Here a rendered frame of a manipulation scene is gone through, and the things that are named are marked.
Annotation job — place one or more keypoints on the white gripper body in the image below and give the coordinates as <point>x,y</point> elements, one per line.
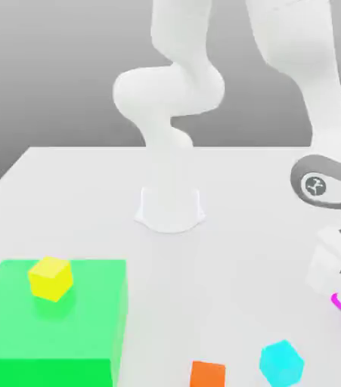
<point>324,269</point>

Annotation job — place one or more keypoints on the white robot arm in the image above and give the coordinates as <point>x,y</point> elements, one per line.
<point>170,90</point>

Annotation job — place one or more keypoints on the small cyan cube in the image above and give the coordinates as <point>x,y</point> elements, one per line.
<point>282,364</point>

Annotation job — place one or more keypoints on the small orange cube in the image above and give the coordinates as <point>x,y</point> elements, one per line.
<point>207,375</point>

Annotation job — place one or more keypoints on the small yellow cube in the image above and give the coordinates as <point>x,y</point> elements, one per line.
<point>50,279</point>

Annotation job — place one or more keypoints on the large green box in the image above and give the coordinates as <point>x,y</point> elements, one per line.
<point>52,329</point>

